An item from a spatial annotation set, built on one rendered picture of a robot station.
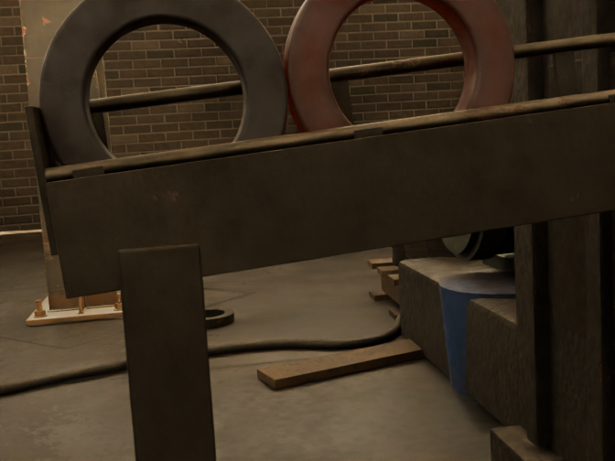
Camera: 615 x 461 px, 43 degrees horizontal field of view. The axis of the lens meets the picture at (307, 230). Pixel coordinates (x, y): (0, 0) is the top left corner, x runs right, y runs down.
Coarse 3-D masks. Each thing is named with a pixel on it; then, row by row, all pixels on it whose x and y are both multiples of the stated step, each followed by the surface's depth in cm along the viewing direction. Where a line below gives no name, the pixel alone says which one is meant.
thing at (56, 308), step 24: (24, 0) 292; (48, 0) 293; (72, 0) 294; (24, 24) 293; (48, 24) 294; (24, 48) 294; (96, 72) 327; (96, 96) 299; (48, 240) 303; (48, 264) 304; (48, 288) 305; (48, 312) 305; (72, 312) 302; (96, 312) 299; (120, 312) 297
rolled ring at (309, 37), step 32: (320, 0) 60; (352, 0) 60; (416, 0) 64; (448, 0) 62; (480, 0) 62; (320, 32) 60; (480, 32) 62; (288, 64) 60; (320, 64) 60; (480, 64) 63; (512, 64) 63; (288, 96) 62; (320, 96) 61; (480, 96) 63; (320, 128) 61
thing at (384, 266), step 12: (432, 240) 243; (396, 252) 291; (408, 252) 269; (420, 252) 265; (432, 252) 246; (444, 252) 242; (372, 264) 302; (384, 264) 302; (396, 264) 293; (384, 276) 285; (396, 276) 272; (384, 288) 306; (396, 288) 286; (396, 300) 287; (396, 312) 273
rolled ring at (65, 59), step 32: (96, 0) 57; (128, 0) 58; (160, 0) 58; (192, 0) 58; (224, 0) 59; (64, 32) 57; (96, 32) 58; (128, 32) 61; (224, 32) 59; (256, 32) 59; (64, 64) 58; (96, 64) 60; (256, 64) 60; (64, 96) 58; (256, 96) 60; (64, 128) 58; (256, 128) 60; (64, 160) 58; (96, 160) 59
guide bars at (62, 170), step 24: (576, 96) 62; (600, 96) 62; (408, 120) 60; (432, 120) 60; (456, 120) 61; (480, 120) 61; (240, 144) 58; (264, 144) 58; (288, 144) 59; (312, 144) 59; (48, 168) 57; (72, 168) 57; (96, 168) 57; (120, 168) 57
